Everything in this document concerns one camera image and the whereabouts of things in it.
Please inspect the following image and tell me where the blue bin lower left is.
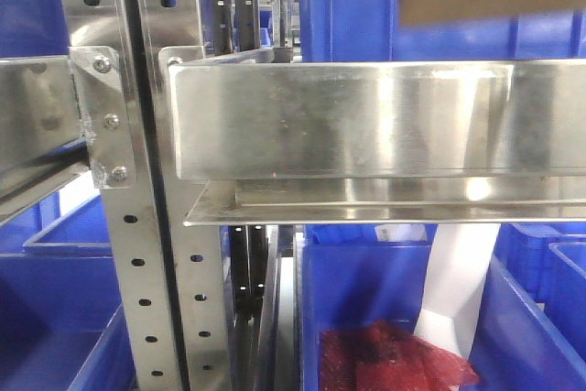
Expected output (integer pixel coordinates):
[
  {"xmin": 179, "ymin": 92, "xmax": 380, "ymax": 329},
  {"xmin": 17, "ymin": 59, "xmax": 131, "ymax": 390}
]
[{"xmin": 1, "ymin": 195, "xmax": 135, "ymax": 390}]

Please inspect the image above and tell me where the blue bin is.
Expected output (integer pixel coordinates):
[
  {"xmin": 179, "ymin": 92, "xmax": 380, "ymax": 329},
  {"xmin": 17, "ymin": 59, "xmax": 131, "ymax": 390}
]
[
  {"xmin": 494, "ymin": 223, "xmax": 585, "ymax": 357},
  {"xmin": 300, "ymin": 0, "xmax": 585, "ymax": 61},
  {"xmin": 1, "ymin": 0, "xmax": 70, "ymax": 58},
  {"xmin": 1, "ymin": 195, "xmax": 135, "ymax": 390},
  {"xmin": 299, "ymin": 230, "xmax": 586, "ymax": 391}
]

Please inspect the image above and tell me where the stainless steel left shelf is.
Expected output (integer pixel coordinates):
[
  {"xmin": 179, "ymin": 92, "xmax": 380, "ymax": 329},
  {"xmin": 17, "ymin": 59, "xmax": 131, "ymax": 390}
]
[{"xmin": 1, "ymin": 55, "xmax": 89, "ymax": 224}]

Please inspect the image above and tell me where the blue bin upper left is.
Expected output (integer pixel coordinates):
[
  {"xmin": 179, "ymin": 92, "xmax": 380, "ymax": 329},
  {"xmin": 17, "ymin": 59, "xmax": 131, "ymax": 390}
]
[{"xmin": 1, "ymin": 0, "xmax": 70, "ymax": 58}]

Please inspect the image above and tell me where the blue bin lower centre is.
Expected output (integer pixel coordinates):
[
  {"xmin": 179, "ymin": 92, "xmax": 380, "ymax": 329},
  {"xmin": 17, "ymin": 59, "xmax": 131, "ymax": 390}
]
[{"xmin": 299, "ymin": 230, "xmax": 586, "ymax": 391}]

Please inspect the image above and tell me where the perforated steel right upright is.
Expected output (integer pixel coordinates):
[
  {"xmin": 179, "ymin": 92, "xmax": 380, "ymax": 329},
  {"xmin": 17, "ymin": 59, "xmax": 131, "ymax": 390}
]
[{"xmin": 138, "ymin": 0, "xmax": 234, "ymax": 390}]

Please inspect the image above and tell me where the blue bin lower right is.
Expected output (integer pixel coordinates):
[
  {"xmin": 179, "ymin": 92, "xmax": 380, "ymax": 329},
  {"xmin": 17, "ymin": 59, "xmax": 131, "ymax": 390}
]
[{"xmin": 494, "ymin": 223, "xmax": 585, "ymax": 357}]

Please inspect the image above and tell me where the stainless steel shelf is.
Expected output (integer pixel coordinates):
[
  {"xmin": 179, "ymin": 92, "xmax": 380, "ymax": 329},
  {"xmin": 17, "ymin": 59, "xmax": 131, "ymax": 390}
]
[
  {"xmin": 1, "ymin": 55, "xmax": 89, "ymax": 224},
  {"xmin": 178, "ymin": 49, "xmax": 585, "ymax": 225}
]

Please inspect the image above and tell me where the blue bin upper right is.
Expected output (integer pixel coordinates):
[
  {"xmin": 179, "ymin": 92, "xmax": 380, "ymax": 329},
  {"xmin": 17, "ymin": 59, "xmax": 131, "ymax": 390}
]
[{"xmin": 300, "ymin": 0, "xmax": 585, "ymax": 61}]

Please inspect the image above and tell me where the perforated steel left upright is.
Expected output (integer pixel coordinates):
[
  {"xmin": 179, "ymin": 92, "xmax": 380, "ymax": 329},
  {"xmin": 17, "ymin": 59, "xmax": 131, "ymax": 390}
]
[{"xmin": 61, "ymin": 0, "xmax": 182, "ymax": 390}]

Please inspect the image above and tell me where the perforated steel upright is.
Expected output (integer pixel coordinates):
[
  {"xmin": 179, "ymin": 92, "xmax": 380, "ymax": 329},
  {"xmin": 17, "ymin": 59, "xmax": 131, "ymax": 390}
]
[
  {"xmin": 138, "ymin": 0, "xmax": 234, "ymax": 390},
  {"xmin": 61, "ymin": 0, "xmax": 182, "ymax": 390}
]

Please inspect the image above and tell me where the stainless steel right shelf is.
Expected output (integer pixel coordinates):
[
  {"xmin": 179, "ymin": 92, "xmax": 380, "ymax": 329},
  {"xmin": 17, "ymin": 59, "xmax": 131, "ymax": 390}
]
[{"xmin": 178, "ymin": 49, "xmax": 585, "ymax": 225}]

